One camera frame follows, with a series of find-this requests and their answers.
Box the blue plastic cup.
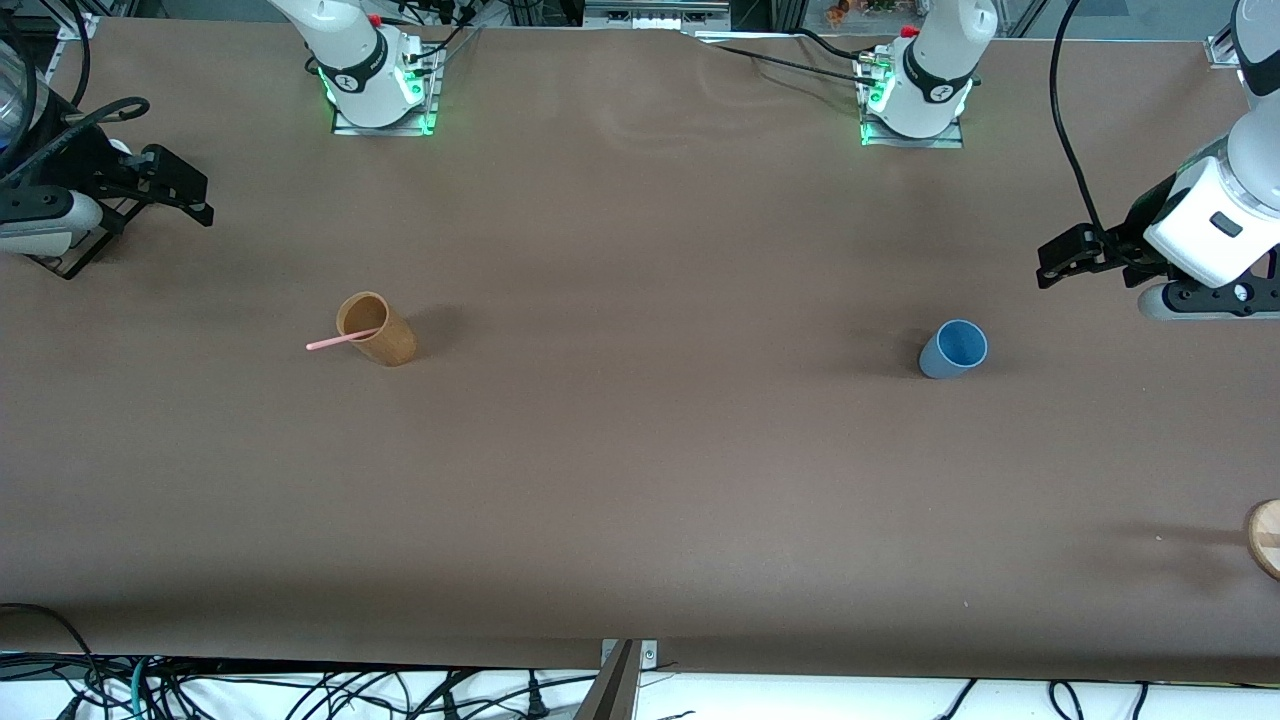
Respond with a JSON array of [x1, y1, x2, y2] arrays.
[[918, 319, 989, 380]]

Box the brown bamboo cup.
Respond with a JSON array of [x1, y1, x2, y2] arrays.
[[335, 291, 418, 367]]

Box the round wooden board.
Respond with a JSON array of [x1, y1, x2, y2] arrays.
[[1244, 499, 1280, 582]]

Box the grey power strip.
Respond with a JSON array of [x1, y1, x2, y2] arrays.
[[583, 0, 733, 31]]

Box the dark grey metal bar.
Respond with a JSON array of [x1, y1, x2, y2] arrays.
[[573, 640, 643, 720]]

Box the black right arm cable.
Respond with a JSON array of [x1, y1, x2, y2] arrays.
[[0, 0, 153, 191]]

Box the black frame stand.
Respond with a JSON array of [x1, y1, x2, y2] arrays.
[[20, 195, 131, 281]]

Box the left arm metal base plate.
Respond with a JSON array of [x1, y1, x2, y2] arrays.
[[860, 55, 966, 149]]

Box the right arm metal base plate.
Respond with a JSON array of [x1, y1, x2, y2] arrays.
[[332, 45, 443, 136]]

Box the black base cable bundle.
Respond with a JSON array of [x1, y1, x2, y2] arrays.
[[398, 0, 483, 63]]

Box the black table cable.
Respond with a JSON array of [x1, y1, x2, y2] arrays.
[[790, 28, 871, 63], [712, 42, 873, 85]]

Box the black looped floor cable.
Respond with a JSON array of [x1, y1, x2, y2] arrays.
[[0, 603, 101, 701]]

